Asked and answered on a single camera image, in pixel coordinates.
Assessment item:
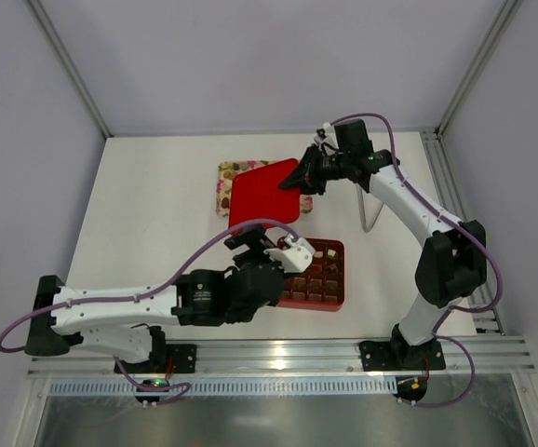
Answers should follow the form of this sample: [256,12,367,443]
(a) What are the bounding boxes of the aluminium rail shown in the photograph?
[420,130,505,336]
[29,337,538,378]

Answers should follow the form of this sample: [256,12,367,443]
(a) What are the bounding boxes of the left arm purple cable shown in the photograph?
[0,218,298,404]

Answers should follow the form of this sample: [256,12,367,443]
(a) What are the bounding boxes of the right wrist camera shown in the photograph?
[314,122,334,150]

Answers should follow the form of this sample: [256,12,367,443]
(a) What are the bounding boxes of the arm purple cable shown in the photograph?
[0,218,298,404]
[317,111,503,409]

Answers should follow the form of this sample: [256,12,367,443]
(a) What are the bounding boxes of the metal tongs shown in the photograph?
[356,186,383,234]

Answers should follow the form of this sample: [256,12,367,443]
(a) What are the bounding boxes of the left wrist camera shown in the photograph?
[264,235,316,275]

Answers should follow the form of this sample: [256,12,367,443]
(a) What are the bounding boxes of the aluminium rail front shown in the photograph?
[29,337,538,378]

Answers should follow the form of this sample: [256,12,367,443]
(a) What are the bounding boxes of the red tin lid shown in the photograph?
[228,158,301,226]

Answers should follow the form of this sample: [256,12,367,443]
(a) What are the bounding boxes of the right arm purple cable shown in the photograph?
[317,111,503,409]

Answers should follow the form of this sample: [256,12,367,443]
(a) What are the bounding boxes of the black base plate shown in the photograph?
[120,344,197,374]
[358,340,446,372]

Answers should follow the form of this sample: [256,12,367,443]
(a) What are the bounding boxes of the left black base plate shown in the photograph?
[120,344,197,374]

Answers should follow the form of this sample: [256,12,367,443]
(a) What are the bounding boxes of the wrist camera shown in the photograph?
[264,235,316,275]
[314,122,334,150]

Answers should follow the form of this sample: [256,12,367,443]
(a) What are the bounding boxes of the aluminium rail right side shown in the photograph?
[420,130,505,336]

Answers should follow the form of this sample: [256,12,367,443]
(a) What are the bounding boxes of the floral tray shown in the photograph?
[216,160,314,219]

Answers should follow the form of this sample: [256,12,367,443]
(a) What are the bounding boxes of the red chocolate box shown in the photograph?
[277,238,345,312]

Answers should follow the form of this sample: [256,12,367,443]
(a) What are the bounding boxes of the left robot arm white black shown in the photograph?
[23,263,286,365]

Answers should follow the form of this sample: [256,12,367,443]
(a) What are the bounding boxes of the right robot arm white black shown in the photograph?
[279,118,487,371]

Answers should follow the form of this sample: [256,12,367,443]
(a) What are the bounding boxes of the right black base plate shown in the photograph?
[358,340,446,372]

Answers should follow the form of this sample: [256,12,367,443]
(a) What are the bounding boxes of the slotted cable duct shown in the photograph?
[48,375,397,398]

